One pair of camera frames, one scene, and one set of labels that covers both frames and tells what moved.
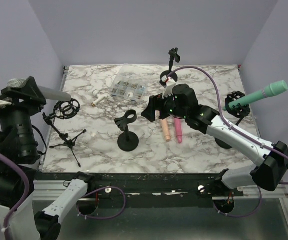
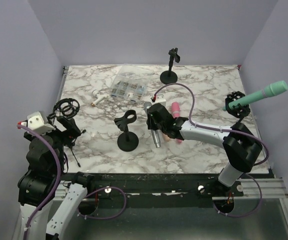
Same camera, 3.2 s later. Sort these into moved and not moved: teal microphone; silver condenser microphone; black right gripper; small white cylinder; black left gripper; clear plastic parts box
Moved: black left gripper; black right gripper; silver condenser microphone
Not moved: small white cylinder; clear plastic parts box; teal microphone
